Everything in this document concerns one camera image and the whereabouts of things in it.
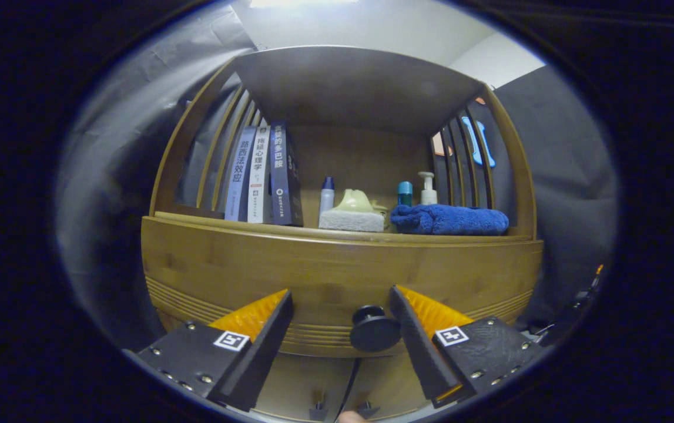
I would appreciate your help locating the light blue book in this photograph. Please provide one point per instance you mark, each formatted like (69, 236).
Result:
(240, 176)

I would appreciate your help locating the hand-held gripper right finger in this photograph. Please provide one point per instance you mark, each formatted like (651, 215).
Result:
(418, 352)

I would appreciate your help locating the dark blue book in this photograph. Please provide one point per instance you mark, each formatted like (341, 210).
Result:
(281, 176)

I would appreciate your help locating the white bottle with blue cap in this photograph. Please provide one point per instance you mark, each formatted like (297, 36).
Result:
(327, 200)

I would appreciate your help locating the teal bottle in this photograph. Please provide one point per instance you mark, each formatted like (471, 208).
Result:
(405, 194)

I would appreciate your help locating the folded blue towel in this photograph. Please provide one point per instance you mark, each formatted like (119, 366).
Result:
(448, 220)

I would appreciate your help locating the wooden countertop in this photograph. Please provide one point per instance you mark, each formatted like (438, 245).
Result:
(311, 230)

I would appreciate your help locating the wooden cabinet door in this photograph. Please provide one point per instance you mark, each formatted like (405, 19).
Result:
(384, 382)
(295, 382)

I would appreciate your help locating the white pump bottle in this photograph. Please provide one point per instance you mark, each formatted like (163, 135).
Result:
(429, 197)

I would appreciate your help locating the white book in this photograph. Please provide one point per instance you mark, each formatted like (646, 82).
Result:
(259, 176)

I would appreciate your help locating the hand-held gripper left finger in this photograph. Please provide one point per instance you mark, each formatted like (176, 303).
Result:
(261, 358)

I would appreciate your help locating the wooden bamboo cabinet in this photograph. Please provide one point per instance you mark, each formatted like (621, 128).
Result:
(360, 88)

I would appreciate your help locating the wooden drawer with black knob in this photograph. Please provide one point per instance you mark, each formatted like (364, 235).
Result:
(313, 270)

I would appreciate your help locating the black electronics box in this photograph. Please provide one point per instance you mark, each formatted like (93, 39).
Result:
(572, 317)

